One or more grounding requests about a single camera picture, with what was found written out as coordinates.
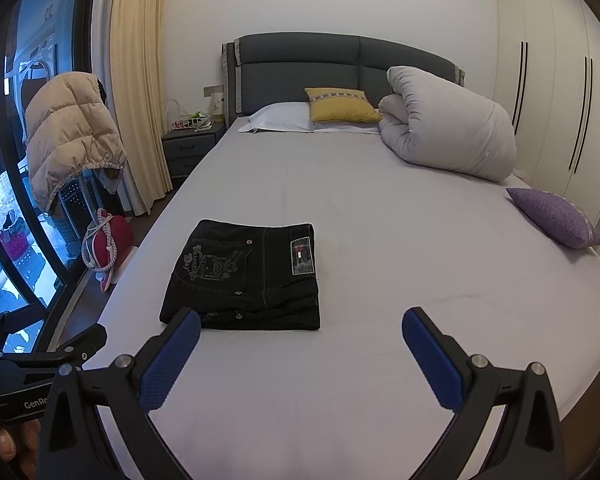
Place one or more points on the beige puffer jacket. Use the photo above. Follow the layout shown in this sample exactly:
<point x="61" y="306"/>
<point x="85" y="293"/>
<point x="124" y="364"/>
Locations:
<point x="70" y="130"/>

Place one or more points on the cream curtain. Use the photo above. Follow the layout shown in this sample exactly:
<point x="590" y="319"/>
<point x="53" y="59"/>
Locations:
<point x="140" y="85"/>

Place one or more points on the grey upholstered headboard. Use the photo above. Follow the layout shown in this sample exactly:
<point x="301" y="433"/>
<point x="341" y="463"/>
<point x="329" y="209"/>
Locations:
<point x="300" y="70"/>

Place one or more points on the white pillow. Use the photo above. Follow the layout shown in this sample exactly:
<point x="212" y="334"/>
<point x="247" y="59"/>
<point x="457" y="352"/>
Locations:
<point x="350" y="127"/>
<point x="280" y="116"/>

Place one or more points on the pink slipper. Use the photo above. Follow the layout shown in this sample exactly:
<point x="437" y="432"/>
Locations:
<point x="106" y="280"/>

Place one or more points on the black pants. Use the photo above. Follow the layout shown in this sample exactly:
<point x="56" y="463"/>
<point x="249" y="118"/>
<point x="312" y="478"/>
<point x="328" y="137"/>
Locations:
<point x="240" y="285"/>

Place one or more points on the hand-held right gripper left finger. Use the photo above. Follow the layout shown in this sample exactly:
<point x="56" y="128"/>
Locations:
<point x="167" y="365"/>

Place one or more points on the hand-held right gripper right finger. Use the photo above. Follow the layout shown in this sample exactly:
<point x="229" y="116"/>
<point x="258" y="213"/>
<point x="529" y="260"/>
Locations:
<point x="432" y="360"/>

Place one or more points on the yellow patterned pillow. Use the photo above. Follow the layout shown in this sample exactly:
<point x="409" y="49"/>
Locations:
<point x="342" y="105"/>

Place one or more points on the white rolled duvet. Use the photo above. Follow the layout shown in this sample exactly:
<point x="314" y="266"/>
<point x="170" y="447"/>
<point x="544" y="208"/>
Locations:
<point x="455" y="120"/>

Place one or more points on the wall socket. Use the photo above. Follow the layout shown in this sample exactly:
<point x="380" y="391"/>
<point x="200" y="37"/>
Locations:
<point x="212" y="90"/>

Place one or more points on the grey nightstand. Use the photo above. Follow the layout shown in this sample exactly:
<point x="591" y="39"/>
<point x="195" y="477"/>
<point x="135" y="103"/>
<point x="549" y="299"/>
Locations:
<point x="190" y="152"/>

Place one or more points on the grey perforated chair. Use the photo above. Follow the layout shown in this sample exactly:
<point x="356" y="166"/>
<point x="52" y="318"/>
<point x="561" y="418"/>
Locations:
<point x="75" y="210"/>

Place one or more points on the white bottle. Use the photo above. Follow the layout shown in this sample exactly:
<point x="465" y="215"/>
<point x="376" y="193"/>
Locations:
<point x="218" y="107"/>

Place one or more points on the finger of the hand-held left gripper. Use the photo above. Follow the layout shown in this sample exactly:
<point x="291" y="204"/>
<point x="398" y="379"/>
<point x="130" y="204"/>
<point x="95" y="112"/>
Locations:
<point x="10" y="325"/>
<point x="75" y="347"/>

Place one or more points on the pink basket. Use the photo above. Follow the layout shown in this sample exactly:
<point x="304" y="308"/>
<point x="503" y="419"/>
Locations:
<point x="12" y="242"/>

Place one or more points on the white wardrobe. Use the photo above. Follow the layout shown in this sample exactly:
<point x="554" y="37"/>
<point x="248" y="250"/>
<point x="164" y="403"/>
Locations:
<point x="550" y="85"/>

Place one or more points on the glass sliding door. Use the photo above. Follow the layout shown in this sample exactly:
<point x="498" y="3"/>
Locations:
<point x="35" y="35"/>

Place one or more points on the person's left hand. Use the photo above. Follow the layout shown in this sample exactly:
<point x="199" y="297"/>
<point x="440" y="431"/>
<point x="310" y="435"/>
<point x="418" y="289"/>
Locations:
<point x="15" y="442"/>

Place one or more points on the bed with white sheet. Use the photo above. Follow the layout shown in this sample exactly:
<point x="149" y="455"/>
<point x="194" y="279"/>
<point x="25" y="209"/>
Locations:
<point x="355" y="235"/>

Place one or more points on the purple pillow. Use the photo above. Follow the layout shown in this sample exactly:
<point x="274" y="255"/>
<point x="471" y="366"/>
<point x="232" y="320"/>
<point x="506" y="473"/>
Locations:
<point x="555" y="217"/>

